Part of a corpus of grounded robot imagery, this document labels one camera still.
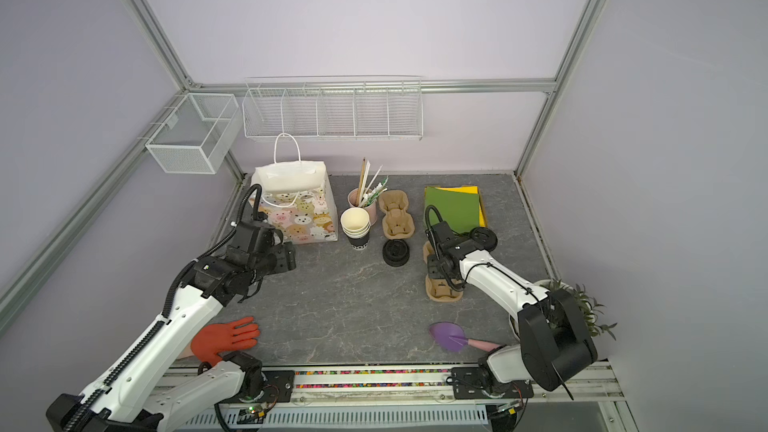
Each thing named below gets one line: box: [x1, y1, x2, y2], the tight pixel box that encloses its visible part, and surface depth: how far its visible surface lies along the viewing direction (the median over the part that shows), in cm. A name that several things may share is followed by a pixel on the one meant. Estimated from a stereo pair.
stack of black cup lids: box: [382, 239, 410, 267], surface depth 97 cm
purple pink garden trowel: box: [429, 322, 500, 353], surface depth 83 cm
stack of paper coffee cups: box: [340, 207, 371, 251], surface depth 94 cm
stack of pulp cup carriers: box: [378, 190, 415, 240], surface depth 104 cm
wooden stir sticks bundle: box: [358, 157, 389, 207], surface depth 100 cm
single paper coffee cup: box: [469, 226, 498, 252], surface depth 91 cm
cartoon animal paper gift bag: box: [248, 133, 339, 245], surface depth 91 cm
